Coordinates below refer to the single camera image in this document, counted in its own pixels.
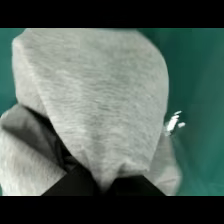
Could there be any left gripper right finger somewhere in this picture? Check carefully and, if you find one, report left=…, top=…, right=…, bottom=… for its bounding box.
left=109, top=175, right=167, bottom=197

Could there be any grey garment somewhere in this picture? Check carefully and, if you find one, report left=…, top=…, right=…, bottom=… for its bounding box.
left=0, top=28, right=183, bottom=197

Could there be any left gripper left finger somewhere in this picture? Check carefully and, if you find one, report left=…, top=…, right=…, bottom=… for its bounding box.
left=41, top=163, right=102, bottom=197

